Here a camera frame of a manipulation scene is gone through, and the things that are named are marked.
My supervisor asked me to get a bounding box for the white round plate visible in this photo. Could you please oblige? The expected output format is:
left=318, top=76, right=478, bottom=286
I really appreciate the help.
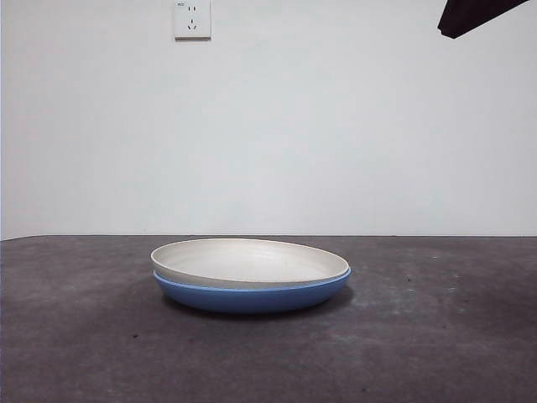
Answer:
left=149, top=238, right=352, bottom=290

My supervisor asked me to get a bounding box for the blue round plate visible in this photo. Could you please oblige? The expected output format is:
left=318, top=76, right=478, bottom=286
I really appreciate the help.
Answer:
left=153, top=268, right=353, bottom=314

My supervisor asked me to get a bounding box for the white wall socket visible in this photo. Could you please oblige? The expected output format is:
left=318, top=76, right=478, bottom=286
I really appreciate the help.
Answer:
left=175, top=0, right=212, bottom=42

